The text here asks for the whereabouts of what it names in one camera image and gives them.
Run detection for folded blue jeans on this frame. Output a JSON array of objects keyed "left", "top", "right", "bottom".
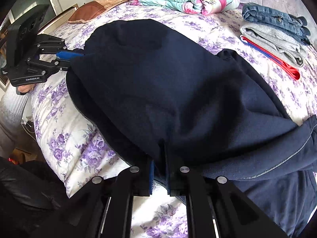
[{"left": 242, "top": 3, "right": 311, "bottom": 45}]

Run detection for folded red blue garment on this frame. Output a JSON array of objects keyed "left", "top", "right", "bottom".
[{"left": 240, "top": 36, "right": 300, "bottom": 81}]

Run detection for brown orange pillow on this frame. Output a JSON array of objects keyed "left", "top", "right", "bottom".
[{"left": 68, "top": 0, "right": 129, "bottom": 24}]

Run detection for wooden bed frame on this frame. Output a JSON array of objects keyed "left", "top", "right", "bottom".
[{"left": 38, "top": 4, "right": 78, "bottom": 35}]

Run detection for navy blue pants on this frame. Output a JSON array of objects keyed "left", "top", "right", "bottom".
[{"left": 66, "top": 19, "right": 316, "bottom": 237}]

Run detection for person's left hand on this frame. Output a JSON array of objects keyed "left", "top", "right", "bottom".
[{"left": 17, "top": 84, "right": 35, "bottom": 93}]

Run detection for folded grey garment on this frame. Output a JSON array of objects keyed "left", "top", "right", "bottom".
[{"left": 240, "top": 21, "right": 307, "bottom": 68}]

